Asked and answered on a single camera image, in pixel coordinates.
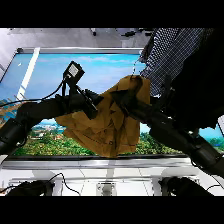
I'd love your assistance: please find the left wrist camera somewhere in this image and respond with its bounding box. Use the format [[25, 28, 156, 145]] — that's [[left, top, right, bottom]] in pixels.
[[62, 60, 86, 98]]

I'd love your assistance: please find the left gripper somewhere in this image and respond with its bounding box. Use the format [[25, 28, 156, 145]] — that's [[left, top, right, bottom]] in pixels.
[[68, 87, 101, 120]]

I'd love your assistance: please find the black garment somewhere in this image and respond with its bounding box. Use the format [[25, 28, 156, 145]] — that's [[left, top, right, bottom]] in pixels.
[[169, 27, 224, 133]]

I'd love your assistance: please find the brown shirt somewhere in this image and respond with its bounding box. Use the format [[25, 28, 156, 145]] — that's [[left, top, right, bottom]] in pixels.
[[54, 74, 152, 159]]

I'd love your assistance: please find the checked shirt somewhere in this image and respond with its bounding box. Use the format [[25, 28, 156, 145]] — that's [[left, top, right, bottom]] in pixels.
[[138, 27, 214, 98]]

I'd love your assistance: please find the black cable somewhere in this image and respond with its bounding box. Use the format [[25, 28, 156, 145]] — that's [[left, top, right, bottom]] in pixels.
[[0, 78, 68, 108]]

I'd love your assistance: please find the clothes hanger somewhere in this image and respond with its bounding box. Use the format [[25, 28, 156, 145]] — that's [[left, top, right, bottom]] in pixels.
[[130, 59, 144, 83]]

